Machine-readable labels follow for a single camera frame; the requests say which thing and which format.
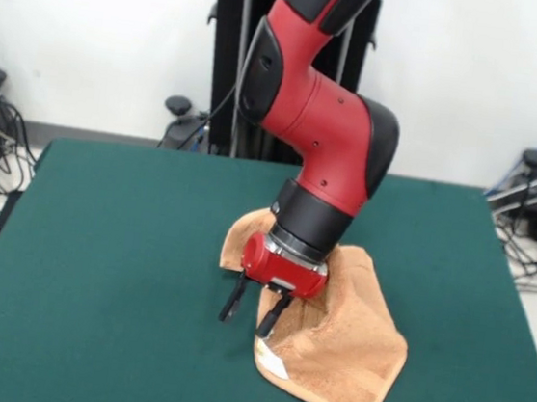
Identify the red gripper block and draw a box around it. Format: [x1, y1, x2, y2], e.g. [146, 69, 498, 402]
[217, 228, 333, 346]

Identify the tan terry towel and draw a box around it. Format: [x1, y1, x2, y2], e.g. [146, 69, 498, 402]
[202, 201, 423, 402]

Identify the dark green table cloth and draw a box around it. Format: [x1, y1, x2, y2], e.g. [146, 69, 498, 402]
[0, 130, 537, 402]

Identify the black pedestal leg with knob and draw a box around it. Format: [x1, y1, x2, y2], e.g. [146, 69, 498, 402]
[157, 94, 216, 155]

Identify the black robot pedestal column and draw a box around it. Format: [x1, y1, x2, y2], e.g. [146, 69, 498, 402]
[191, 0, 386, 174]

